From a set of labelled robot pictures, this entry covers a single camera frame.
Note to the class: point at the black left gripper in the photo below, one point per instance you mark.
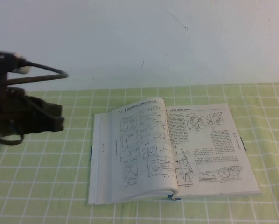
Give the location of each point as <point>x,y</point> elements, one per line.
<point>23,112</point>

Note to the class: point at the book with diagrams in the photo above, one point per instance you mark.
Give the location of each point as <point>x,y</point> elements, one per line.
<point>153,144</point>

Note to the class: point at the green checked tablecloth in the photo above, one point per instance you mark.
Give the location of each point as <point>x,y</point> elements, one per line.
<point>48,175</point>

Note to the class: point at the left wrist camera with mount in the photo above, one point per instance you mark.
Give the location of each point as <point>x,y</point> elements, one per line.
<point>2,59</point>

